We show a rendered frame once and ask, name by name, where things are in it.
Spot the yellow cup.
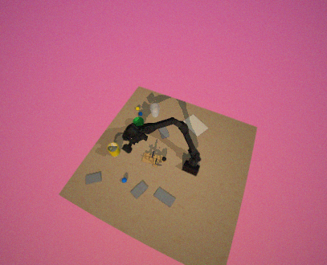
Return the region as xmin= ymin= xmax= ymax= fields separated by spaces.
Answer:
xmin=108 ymin=142 xmax=120 ymax=157

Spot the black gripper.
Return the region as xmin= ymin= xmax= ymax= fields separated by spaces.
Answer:
xmin=122 ymin=136 xmax=139 ymax=153

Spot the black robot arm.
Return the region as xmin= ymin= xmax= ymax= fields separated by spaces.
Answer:
xmin=122 ymin=117 xmax=202 ymax=168

